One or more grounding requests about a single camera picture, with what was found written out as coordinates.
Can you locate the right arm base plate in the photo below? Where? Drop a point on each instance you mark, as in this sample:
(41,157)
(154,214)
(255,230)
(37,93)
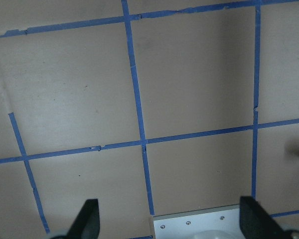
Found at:
(213,223)

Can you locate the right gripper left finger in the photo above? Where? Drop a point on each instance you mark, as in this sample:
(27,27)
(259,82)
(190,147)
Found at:
(87,223)

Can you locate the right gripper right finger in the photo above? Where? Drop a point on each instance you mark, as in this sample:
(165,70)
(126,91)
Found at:
(256,223)

